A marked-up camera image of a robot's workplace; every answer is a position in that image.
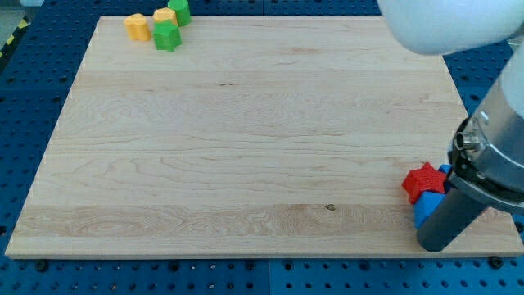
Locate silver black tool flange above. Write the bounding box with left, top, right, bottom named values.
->
left=448, top=79, right=523, bottom=215

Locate blue cube block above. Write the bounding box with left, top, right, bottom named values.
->
left=414, top=191, right=445, bottom=229

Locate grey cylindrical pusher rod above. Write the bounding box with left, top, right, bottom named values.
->
left=416, top=188, right=487, bottom=252

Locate wooden board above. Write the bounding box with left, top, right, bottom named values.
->
left=4, top=15, right=524, bottom=260

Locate yellow heart block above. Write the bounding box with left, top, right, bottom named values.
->
left=123, top=13, right=151, bottom=41

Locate red star block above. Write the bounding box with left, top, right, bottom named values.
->
left=402, top=162, right=446, bottom=205

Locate yellow cylinder block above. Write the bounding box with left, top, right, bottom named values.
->
left=152, top=7, right=178, bottom=26

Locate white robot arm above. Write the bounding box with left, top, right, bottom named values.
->
left=378, top=0, right=523, bottom=252

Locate green cylinder block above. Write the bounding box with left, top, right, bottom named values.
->
left=167, top=0, right=192, bottom=26

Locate green star block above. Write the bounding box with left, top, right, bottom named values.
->
left=153, top=21, right=183, bottom=52

